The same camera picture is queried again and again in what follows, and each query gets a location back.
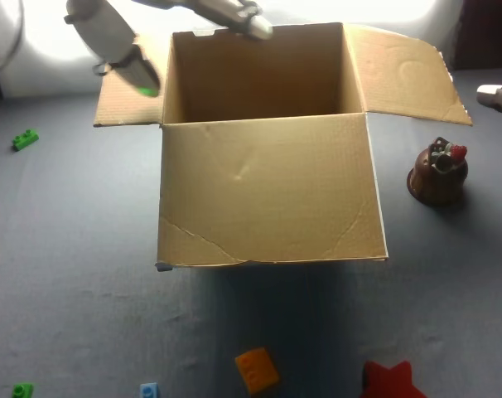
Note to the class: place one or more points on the grey tablecloth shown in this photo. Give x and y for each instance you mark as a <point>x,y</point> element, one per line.
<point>89,290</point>

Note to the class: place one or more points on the cardboard box with white outside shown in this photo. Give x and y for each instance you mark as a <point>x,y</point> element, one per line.
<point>276,186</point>

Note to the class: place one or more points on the green toy brick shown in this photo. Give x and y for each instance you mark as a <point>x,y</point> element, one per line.
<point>25,141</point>
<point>22,390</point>

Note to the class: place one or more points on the chocolate toy cake with strawberry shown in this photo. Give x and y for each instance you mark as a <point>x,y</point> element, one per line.
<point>435,182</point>

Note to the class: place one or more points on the orange toy brick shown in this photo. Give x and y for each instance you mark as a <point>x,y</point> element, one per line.
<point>257,369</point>

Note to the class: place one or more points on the light blue toy brick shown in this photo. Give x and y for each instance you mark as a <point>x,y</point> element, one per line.
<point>149,390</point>

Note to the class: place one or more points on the white backdrop cloth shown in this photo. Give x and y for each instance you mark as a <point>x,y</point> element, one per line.
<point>48,62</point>

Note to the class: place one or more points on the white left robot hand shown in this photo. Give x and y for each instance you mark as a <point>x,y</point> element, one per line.
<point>106,33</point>

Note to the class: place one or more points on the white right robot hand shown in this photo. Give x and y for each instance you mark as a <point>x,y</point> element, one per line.
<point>497,95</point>

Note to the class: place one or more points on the red star block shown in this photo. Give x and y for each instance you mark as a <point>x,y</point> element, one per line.
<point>389,381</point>

